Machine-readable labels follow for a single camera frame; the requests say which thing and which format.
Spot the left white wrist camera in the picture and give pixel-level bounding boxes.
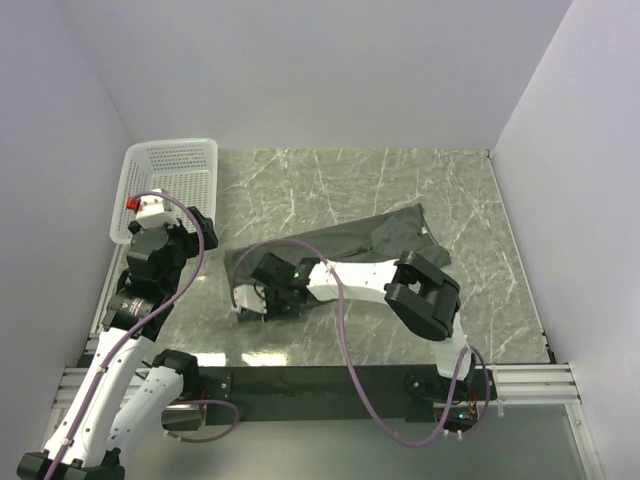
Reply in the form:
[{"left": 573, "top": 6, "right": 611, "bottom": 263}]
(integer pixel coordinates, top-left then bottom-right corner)
[{"left": 125, "top": 189, "right": 179, "bottom": 229}]

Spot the aluminium frame rail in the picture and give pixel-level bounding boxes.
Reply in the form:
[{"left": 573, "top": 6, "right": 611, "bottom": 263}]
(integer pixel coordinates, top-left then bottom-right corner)
[{"left": 29, "top": 244, "right": 151, "bottom": 480}]

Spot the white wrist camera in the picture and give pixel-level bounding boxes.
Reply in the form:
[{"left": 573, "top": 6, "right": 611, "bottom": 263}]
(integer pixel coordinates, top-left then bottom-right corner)
[
  {"left": 233, "top": 284, "right": 267, "bottom": 315},
  {"left": 125, "top": 189, "right": 179, "bottom": 229}
]

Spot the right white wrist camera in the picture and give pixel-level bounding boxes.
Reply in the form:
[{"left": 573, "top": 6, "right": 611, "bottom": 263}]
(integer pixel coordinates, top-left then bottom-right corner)
[{"left": 233, "top": 284, "right": 267, "bottom": 315}]

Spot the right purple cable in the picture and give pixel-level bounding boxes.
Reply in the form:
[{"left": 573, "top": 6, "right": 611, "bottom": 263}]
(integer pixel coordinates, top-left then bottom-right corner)
[{"left": 230, "top": 238, "right": 491, "bottom": 449}]

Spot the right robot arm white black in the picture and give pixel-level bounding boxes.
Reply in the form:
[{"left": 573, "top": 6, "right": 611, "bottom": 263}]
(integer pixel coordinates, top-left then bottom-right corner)
[{"left": 231, "top": 252, "right": 476, "bottom": 401}]

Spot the white perforated plastic basket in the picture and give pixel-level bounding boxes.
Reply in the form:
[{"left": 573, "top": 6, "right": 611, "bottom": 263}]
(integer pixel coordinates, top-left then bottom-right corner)
[{"left": 110, "top": 138, "right": 218, "bottom": 245}]

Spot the dark grey t shirt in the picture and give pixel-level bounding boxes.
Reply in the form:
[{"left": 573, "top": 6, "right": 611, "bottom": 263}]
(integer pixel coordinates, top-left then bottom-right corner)
[{"left": 224, "top": 203, "right": 451, "bottom": 291}]

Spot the black base crossbar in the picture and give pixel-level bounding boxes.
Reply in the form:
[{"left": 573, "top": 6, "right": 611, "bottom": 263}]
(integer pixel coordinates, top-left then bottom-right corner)
[{"left": 199, "top": 363, "right": 499, "bottom": 431}]

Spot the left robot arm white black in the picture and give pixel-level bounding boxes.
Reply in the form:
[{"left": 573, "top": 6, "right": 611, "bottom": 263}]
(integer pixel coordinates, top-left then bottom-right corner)
[{"left": 17, "top": 195, "right": 218, "bottom": 479}]

